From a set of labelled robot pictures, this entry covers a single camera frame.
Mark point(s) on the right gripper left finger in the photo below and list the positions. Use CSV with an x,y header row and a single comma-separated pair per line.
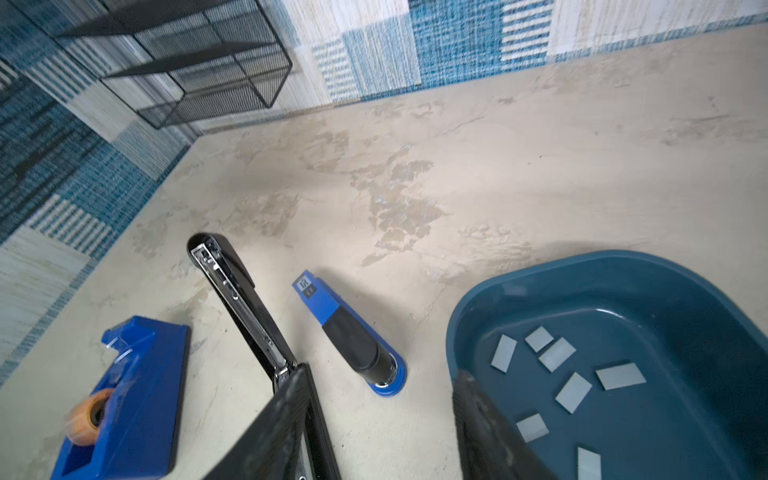
x,y
289,439

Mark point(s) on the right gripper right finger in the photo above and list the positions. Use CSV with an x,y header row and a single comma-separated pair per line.
x,y
489,447

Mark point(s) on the blue and black stapler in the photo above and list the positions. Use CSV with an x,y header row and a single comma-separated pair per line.
x,y
364,350

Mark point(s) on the grey staple strip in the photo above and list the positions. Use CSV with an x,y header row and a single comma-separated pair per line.
x,y
532,428
539,339
589,464
573,392
620,376
503,353
556,354

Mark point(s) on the teal plastic tray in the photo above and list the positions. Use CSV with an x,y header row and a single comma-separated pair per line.
x,y
702,414

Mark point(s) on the blue tape dispenser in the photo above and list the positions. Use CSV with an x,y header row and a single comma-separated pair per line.
x,y
127,428

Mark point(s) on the black wire mesh shelf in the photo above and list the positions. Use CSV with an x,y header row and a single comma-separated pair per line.
x,y
220,57

